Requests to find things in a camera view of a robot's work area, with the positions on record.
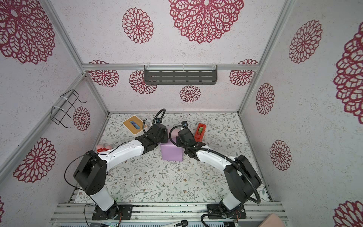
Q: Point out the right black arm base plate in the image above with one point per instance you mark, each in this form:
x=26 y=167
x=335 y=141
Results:
x=219 y=211

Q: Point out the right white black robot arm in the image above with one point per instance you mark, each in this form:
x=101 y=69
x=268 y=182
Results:
x=242 y=179

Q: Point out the black knob handle front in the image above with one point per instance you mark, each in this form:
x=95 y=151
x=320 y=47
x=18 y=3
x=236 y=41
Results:
x=182 y=223

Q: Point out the white box with wooden lid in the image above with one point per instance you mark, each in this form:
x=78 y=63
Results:
x=131 y=129

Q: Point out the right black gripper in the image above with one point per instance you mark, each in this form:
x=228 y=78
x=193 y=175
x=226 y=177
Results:
x=184 y=142

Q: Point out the red tape dispenser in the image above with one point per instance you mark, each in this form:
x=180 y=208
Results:
x=199 y=135

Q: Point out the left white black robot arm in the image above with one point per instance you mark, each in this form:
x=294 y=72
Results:
x=94 y=167

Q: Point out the pink plush toy red dress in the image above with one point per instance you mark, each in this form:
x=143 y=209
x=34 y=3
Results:
x=103 y=148

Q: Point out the blue item on wooden lid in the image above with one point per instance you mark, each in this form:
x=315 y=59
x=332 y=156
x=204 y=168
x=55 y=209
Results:
x=135 y=125

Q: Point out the pink wrapping paper sheet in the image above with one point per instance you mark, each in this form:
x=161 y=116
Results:
x=170 y=152

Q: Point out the pink object bottom right corner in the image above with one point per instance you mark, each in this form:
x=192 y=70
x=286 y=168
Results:
x=272 y=220

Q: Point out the grey slotted wall shelf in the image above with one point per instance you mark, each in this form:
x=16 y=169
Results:
x=184 y=75

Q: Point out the black wire wall rack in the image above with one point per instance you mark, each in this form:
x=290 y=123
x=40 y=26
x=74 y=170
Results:
x=68 y=99

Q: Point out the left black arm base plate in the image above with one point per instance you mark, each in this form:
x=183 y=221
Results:
x=113 y=212

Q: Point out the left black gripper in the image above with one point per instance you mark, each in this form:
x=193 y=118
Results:
x=166 y=136

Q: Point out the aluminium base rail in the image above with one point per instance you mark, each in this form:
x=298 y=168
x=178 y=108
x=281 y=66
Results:
x=80 y=214

